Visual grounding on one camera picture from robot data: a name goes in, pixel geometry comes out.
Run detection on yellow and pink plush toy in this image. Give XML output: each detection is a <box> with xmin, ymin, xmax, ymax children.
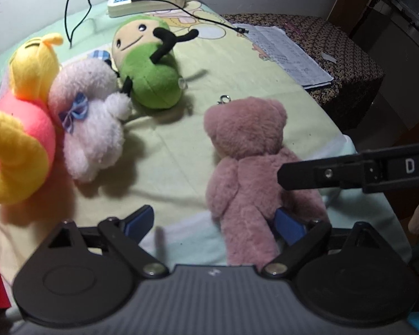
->
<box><xmin>0</xmin><ymin>33</ymin><xmax>64</xmax><ymax>205</ymax></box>

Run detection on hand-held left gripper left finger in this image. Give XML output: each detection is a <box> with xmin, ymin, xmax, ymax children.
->
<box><xmin>47</xmin><ymin>205</ymin><xmax>170</xmax><ymax>280</ymax></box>

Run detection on black cable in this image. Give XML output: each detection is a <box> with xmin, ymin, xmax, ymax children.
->
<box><xmin>65</xmin><ymin>0</ymin><xmax>248</xmax><ymax>47</ymax></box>

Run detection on white plush rabbit blue bow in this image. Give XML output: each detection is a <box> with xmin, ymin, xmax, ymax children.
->
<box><xmin>49</xmin><ymin>49</ymin><xmax>133</xmax><ymax>183</ymax></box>

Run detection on green plush toy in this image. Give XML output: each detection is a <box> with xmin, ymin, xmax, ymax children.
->
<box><xmin>111</xmin><ymin>15</ymin><xmax>199</xmax><ymax>109</ymax></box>

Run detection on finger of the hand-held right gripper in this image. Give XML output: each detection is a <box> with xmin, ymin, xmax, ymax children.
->
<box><xmin>277</xmin><ymin>154</ymin><xmax>379</xmax><ymax>192</ymax></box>

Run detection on white power strip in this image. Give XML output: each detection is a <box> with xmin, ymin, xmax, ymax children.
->
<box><xmin>107</xmin><ymin>0</ymin><xmax>185</xmax><ymax>18</ymax></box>

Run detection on pink plush teddy bear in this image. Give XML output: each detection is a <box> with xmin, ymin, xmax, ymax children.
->
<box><xmin>203</xmin><ymin>94</ymin><xmax>330</xmax><ymax>267</ymax></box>

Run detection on printed paper sheets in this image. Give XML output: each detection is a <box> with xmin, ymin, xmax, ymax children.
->
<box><xmin>246</xmin><ymin>25</ymin><xmax>334</xmax><ymax>89</ymax></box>

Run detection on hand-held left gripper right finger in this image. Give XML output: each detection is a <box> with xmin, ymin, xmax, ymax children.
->
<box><xmin>261</xmin><ymin>207</ymin><xmax>384</xmax><ymax>280</ymax></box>

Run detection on brown wooden door frame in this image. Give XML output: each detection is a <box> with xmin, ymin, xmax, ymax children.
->
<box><xmin>326</xmin><ymin>0</ymin><xmax>392</xmax><ymax>39</ymax></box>

